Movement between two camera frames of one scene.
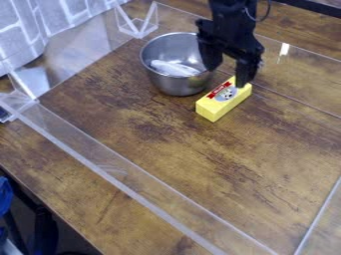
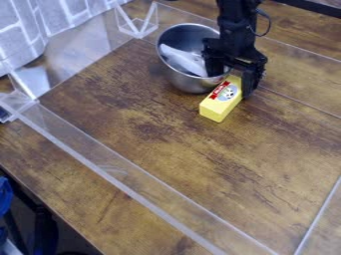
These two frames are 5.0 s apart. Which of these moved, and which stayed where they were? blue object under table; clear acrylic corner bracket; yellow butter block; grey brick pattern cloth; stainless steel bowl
Moved: stainless steel bowl
Stayed: blue object under table; yellow butter block; clear acrylic corner bracket; grey brick pattern cloth
